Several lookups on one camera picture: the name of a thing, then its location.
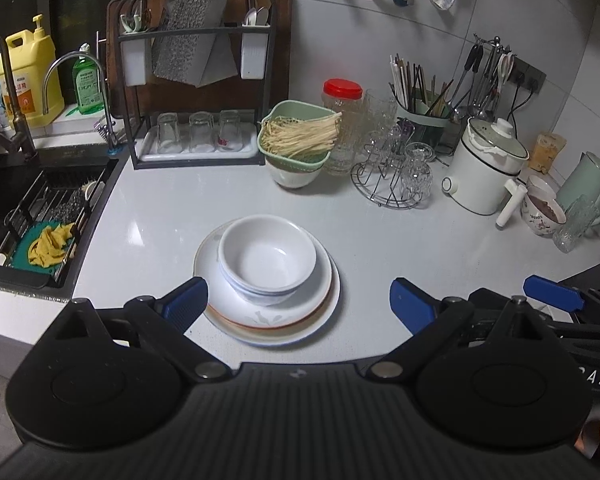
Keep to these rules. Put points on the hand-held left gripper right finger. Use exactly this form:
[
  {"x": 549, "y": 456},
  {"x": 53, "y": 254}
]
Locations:
[{"x": 412, "y": 306}]

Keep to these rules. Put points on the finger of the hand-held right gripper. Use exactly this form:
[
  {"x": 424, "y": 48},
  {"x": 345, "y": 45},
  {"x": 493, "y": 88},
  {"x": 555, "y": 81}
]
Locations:
[{"x": 555, "y": 292}]

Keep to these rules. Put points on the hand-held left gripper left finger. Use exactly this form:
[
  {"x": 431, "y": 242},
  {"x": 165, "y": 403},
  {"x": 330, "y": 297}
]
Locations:
[{"x": 187, "y": 301}]

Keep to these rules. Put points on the grey leaf print plate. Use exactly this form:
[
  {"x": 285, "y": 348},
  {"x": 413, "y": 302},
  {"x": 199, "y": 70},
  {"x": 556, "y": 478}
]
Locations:
[
  {"x": 205, "y": 270},
  {"x": 326, "y": 310}
]

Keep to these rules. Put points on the plain white bowl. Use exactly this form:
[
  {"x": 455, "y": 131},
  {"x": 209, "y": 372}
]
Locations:
[{"x": 267, "y": 250}]

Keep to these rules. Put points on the textured glass tumbler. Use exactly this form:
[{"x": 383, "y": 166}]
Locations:
[{"x": 575, "y": 225}]

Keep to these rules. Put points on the floral ceramic bowl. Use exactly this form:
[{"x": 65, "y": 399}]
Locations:
[{"x": 540, "y": 222}]

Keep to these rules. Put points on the small white bowl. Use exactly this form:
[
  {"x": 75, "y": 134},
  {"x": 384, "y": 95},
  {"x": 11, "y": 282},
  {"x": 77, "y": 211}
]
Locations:
[{"x": 537, "y": 185}]

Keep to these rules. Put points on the green electric kettle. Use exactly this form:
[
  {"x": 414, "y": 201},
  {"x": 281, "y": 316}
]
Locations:
[{"x": 587, "y": 185}]

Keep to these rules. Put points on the white electric cooking pot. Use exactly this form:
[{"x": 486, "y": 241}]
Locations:
[{"x": 480, "y": 180}]

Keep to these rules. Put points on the black dish rack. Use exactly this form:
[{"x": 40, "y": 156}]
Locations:
[{"x": 195, "y": 163}]

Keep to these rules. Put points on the yellow paper packet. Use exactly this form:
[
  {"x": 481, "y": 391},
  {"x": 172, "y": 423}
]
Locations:
[{"x": 550, "y": 152}]

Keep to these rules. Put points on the yellow dish cloth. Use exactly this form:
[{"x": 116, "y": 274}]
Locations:
[{"x": 50, "y": 245}]

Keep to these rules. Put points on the white drip tray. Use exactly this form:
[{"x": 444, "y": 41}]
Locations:
[{"x": 250, "y": 153}]

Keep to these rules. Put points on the white ceramic bowl brown foot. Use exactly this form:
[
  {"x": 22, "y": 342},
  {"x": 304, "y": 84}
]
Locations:
[{"x": 295, "y": 178}]

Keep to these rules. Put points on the red lid glass jar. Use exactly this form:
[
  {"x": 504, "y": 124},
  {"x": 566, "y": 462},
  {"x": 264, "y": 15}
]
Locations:
[{"x": 347, "y": 155}]

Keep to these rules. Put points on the clear drinking glass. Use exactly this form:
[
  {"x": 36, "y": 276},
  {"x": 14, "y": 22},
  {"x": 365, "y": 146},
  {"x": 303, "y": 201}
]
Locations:
[
  {"x": 201, "y": 132},
  {"x": 230, "y": 130},
  {"x": 168, "y": 132}
]

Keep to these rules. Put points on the sink drying rack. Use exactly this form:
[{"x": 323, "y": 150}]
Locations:
[{"x": 55, "y": 195}]

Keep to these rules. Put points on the green plastic basket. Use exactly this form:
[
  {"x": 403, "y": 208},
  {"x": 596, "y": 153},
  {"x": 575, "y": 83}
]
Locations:
[{"x": 290, "y": 162}]

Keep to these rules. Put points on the chrome faucet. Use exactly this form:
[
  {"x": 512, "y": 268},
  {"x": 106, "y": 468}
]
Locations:
[{"x": 108, "y": 125}]

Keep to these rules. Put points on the tall textured glass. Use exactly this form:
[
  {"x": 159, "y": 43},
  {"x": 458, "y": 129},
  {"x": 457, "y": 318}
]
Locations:
[{"x": 380, "y": 110}]

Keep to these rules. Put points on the bundle of dried noodles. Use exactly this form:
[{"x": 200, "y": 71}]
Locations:
[{"x": 300, "y": 135}]

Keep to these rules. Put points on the bunch of chopsticks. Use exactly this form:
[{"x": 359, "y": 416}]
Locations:
[{"x": 410, "y": 90}]

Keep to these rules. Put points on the clear jar with red lid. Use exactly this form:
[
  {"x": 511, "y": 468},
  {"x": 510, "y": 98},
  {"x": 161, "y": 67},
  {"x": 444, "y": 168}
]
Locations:
[{"x": 342, "y": 88}]

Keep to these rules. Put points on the dark tall faucet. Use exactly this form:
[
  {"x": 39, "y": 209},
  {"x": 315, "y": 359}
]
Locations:
[{"x": 24, "y": 140}]

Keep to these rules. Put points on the green dish soap bottle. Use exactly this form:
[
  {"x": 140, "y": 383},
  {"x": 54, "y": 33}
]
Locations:
[{"x": 87, "y": 90}]

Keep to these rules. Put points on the smooth steel cleaver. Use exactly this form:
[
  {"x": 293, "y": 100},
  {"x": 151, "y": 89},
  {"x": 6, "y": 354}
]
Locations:
[{"x": 219, "y": 69}]

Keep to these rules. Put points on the white utensil caddy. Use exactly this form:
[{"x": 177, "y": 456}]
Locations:
[
  {"x": 255, "y": 55},
  {"x": 132, "y": 62}
]

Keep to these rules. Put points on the hanging utensil stand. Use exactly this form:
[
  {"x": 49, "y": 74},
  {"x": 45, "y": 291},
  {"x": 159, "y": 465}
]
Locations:
[{"x": 475, "y": 60}]

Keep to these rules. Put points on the hammered steel cleaver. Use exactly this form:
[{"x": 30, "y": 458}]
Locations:
[{"x": 185, "y": 55}]

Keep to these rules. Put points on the dark wooden cutting board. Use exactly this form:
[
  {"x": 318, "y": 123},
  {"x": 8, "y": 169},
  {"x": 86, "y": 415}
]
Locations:
[{"x": 281, "y": 60}]

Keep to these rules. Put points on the yellow detergent jug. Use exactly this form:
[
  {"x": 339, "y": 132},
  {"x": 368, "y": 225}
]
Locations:
[{"x": 30, "y": 90}]

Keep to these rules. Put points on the black wall power strip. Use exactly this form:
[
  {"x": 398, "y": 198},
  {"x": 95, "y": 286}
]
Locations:
[{"x": 530, "y": 77}]

